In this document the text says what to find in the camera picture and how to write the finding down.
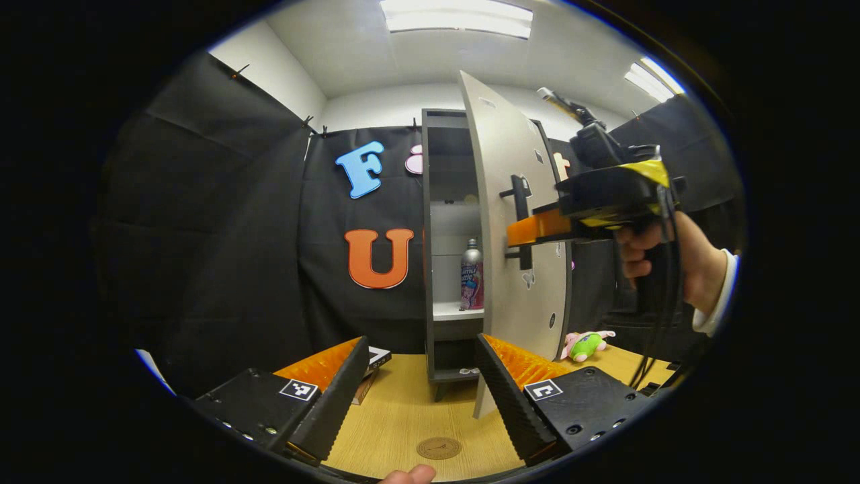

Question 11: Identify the brown cover book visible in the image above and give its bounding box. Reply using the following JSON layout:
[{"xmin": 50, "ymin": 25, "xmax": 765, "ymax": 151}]
[{"xmin": 351, "ymin": 372, "xmax": 381, "ymax": 406}]

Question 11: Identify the black door handle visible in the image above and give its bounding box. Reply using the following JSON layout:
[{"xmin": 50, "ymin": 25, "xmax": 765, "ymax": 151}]
[{"xmin": 499, "ymin": 173, "xmax": 535, "ymax": 272}]

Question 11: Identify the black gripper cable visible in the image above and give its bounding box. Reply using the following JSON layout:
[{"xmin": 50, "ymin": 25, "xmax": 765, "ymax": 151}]
[{"xmin": 630, "ymin": 187, "xmax": 683, "ymax": 397}]

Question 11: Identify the grey cabinet door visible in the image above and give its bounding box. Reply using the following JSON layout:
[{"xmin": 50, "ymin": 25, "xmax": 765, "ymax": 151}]
[{"xmin": 458, "ymin": 70, "xmax": 574, "ymax": 419}]

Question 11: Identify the dark grey cabinet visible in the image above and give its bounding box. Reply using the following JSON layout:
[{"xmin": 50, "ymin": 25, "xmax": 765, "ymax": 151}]
[{"xmin": 421, "ymin": 108, "xmax": 562, "ymax": 403}]

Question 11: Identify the black backdrop cloth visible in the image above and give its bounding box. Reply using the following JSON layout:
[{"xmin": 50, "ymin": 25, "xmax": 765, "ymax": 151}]
[{"xmin": 94, "ymin": 50, "xmax": 744, "ymax": 399}]

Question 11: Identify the small ceiling light panel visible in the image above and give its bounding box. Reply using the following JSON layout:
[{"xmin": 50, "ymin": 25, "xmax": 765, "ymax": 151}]
[{"xmin": 623, "ymin": 56, "xmax": 687, "ymax": 104}]

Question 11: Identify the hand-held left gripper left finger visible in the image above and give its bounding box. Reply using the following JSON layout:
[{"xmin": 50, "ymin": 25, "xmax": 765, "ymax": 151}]
[{"xmin": 195, "ymin": 335, "xmax": 372, "ymax": 466}]

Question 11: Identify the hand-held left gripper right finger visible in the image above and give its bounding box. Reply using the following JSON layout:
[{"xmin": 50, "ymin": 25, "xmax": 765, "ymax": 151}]
[{"xmin": 475, "ymin": 332, "xmax": 650, "ymax": 467}]

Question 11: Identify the silver bottle with pink label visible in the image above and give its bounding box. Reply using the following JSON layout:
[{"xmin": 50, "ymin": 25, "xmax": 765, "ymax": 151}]
[{"xmin": 460, "ymin": 237, "xmax": 485, "ymax": 312}]

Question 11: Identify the green and pink plush toy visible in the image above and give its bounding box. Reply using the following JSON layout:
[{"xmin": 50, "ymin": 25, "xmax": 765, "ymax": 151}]
[{"xmin": 560, "ymin": 329, "xmax": 617, "ymax": 364}]

